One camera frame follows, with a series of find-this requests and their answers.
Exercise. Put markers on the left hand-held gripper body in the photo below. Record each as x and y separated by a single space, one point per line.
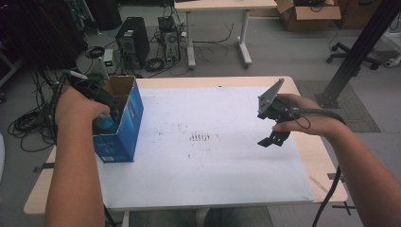
91 88

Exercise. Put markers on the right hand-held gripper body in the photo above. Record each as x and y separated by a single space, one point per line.
277 108

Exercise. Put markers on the blue cardboard box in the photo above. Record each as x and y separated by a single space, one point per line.
121 138

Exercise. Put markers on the person's left hand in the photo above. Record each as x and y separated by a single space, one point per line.
77 108

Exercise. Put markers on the person's right hand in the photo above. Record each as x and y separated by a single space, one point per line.
315 121

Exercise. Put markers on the small white device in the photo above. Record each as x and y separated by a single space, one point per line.
108 60

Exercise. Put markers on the white mat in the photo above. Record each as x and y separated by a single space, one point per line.
214 164

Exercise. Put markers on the black computer tower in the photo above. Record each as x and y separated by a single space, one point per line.
134 39

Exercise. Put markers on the dark curtain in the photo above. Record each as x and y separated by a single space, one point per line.
38 34

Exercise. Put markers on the grey floor mat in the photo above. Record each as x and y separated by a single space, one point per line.
356 116

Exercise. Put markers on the open computer tower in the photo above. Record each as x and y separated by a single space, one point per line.
170 39

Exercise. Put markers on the black office chair base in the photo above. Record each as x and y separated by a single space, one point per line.
353 56

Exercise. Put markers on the black tape cross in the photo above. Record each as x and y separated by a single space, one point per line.
345 207

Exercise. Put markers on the brown cardboard box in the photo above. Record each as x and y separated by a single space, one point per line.
307 15

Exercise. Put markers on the white table leg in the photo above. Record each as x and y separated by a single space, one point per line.
126 219

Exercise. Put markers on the white-legged wooden table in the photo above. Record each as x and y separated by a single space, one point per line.
225 4

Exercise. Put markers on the black metal post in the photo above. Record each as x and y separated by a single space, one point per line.
362 47

